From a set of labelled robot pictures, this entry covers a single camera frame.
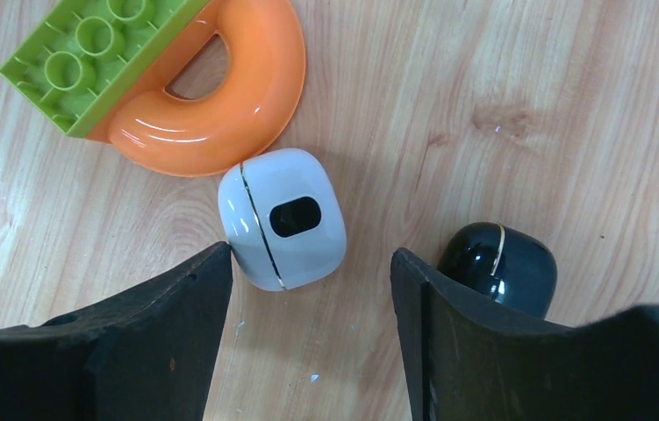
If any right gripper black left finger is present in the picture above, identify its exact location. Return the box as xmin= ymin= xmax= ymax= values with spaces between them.
xmin=0 ymin=242 xmax=233 ymax=420

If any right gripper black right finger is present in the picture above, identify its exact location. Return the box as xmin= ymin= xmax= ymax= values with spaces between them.
xmin=390 ymin=248 xmax=659 ymax=420

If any white earbud charging case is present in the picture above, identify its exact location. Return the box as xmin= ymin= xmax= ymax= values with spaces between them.
xmin=218 ymin=148 xmax=347 ymax=292

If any orange green toy block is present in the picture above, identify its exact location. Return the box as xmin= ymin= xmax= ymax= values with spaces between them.
xmin=0 ymin=1 xmax=306 ymax=177

